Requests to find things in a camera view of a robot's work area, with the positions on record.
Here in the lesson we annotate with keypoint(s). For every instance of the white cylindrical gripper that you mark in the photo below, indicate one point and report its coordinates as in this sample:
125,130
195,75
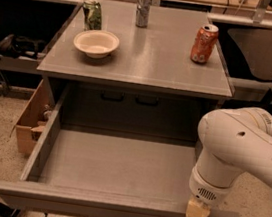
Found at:
205,189

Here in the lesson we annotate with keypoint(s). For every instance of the grey top drawer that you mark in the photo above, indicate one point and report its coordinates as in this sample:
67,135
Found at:
108,154

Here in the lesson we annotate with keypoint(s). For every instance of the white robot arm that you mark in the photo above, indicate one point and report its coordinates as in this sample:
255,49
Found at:
233,142

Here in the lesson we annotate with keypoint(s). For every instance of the grey drawer cabinet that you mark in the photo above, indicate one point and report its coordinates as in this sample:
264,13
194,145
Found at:
148,85

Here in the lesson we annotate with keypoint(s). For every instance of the orange soda can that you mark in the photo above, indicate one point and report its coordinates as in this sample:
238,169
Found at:
205,41

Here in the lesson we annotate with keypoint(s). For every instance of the cardboard box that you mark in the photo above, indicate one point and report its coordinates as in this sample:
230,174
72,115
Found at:
33,119

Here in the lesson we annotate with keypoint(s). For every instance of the white paper bowl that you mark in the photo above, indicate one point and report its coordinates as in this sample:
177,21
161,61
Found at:
96,44

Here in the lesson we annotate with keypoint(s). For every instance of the silver soda can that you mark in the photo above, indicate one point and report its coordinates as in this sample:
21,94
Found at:
142,13

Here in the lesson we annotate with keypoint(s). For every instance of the green soda can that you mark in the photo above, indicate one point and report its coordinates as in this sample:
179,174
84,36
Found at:
92,15

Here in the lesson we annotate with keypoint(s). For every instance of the black headphones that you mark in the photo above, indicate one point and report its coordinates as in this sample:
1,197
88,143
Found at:
15,46

